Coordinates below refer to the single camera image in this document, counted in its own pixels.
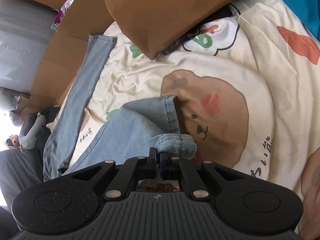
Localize brown cushion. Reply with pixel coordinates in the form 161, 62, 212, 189
105, 0, 234, 60

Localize cream bear print bedsheet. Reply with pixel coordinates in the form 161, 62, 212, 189
70, 0, 319, 239

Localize dark grey pillow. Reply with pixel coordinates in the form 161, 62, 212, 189
0, 148, 43, 212

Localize small teddy bear toy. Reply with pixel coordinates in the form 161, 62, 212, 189
6, 135, 20, 149

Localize blue denim pants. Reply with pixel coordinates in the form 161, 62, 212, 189
43, 35, 197, 181

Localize black garment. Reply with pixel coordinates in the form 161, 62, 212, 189
36, 105, 60, 141

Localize purple white refill pouch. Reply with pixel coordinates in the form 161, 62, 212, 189
51, 0, 74, 30

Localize grey wrapped mattress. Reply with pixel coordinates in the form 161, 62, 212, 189
1, 0, 57, 93

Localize grey neck pillow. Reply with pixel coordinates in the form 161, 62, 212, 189
18, 113, 46, 150

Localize brown cardboard sheet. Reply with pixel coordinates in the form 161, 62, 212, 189
15, 0, 113, 114

